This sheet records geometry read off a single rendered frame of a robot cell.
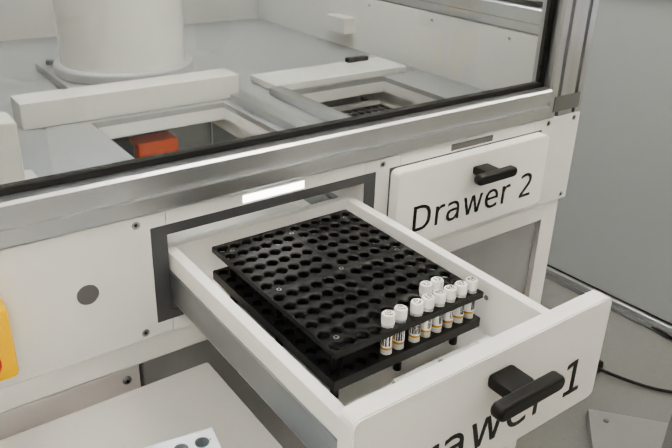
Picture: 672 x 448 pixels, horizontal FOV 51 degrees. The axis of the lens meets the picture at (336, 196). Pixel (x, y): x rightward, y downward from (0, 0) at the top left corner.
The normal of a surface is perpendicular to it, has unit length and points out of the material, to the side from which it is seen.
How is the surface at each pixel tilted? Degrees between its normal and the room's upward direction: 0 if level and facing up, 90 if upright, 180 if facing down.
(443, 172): 90
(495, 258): 90
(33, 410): 90
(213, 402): 0
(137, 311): 90
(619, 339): 0
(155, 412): 0
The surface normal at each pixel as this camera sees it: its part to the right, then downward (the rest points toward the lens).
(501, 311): -0.81, 0.22
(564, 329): 0.59, 0.34
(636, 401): 0.03, -0.91
